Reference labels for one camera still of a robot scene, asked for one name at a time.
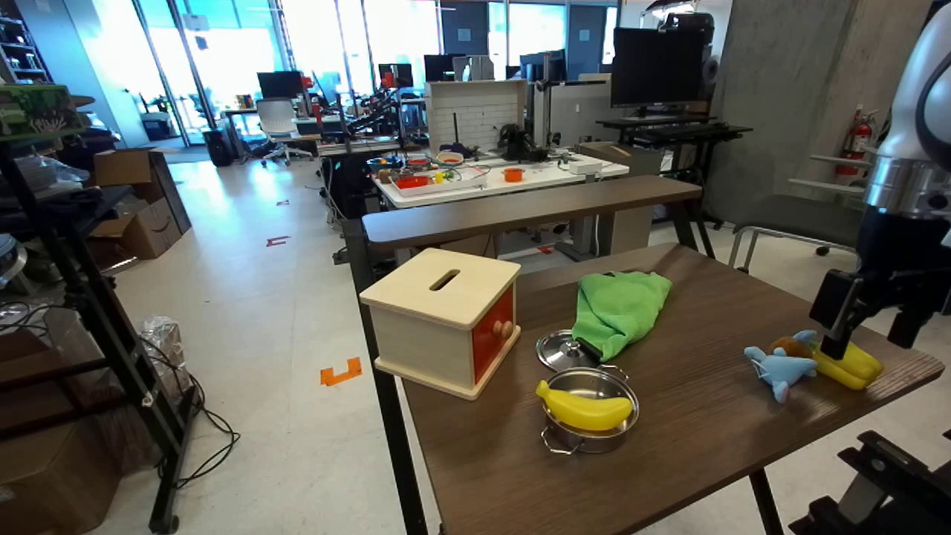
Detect white office chair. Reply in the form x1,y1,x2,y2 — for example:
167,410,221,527
253,98,314,167

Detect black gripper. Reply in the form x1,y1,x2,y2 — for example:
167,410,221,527
808,206,951,362

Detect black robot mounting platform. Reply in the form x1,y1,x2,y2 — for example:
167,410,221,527
790,429,951,535

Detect wooden box with red drawer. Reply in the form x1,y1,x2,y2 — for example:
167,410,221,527
356,248,522,402

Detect brown folding table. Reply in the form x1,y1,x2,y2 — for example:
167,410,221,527
369,368,790,535

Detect red fire extinguisher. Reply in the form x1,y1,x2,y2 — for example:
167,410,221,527
836,104,879,188

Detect white pegboard partition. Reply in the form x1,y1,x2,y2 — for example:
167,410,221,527
424,77,528,151

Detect black metal shelf rack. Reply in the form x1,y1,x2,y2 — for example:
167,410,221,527
0,145,201,535

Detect black machine on workbench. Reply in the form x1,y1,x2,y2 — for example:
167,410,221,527
493,123,545,165

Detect black desk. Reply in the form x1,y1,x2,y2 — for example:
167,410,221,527
597,117,754,151

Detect blue plush toy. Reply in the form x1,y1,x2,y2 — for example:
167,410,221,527
742,331,824,404

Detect cardboard box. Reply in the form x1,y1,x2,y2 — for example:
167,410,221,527
85,197,186,261
93,145,182,191

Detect black floor cable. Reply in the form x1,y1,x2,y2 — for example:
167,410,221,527
145,337,243,487

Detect black trash bin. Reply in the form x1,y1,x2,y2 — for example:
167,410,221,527
201,129,238,169

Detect yellow toy banana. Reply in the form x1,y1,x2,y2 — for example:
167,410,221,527
533,377,635,438

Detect small black monitor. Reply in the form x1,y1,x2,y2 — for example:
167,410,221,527
255,68,305,102

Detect white workbench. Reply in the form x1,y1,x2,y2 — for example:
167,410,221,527
372,151,632,212

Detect round metal bowl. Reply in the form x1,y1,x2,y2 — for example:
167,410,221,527
536,367,644,459

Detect small round metal lid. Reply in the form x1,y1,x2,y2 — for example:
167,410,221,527
533,326,600,376

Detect large black monitor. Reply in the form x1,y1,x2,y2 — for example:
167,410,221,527
608,25,715,108

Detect green cloth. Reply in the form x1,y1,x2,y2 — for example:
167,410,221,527
570,270,675,367

